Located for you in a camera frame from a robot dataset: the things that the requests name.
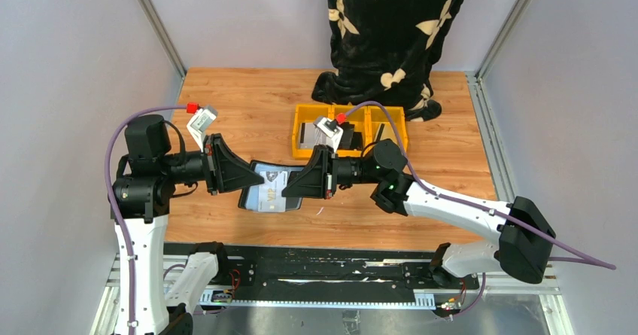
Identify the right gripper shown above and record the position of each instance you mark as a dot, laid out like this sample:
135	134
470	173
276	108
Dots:
326	172

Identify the left yellow bin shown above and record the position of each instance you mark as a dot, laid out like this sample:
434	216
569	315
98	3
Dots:
306	113

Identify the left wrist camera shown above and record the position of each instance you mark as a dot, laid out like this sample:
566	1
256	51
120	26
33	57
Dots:
202	118

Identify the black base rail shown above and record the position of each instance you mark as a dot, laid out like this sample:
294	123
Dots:
269	275

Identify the black floral blanket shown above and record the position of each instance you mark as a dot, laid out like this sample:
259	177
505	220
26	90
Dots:
384	51

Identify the silver cards in bin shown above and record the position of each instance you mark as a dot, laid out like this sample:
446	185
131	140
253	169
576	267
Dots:
309	136

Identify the right yellow bin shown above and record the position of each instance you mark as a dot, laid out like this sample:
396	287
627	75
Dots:
396	117

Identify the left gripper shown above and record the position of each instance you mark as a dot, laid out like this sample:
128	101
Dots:
214	164

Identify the middle yellow bin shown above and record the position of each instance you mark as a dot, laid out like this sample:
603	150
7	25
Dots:
357	118

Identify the beige cards in bin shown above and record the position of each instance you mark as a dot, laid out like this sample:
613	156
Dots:
385	131

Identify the silver VIP card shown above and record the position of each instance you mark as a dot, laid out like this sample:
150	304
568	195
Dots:
267	197

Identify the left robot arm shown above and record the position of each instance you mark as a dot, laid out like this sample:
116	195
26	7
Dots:
140	192

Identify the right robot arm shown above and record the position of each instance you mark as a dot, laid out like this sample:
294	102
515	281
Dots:
516	237

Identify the yellow bin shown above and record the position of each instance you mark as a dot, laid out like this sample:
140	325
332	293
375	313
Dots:
396	117
357	118
306	113

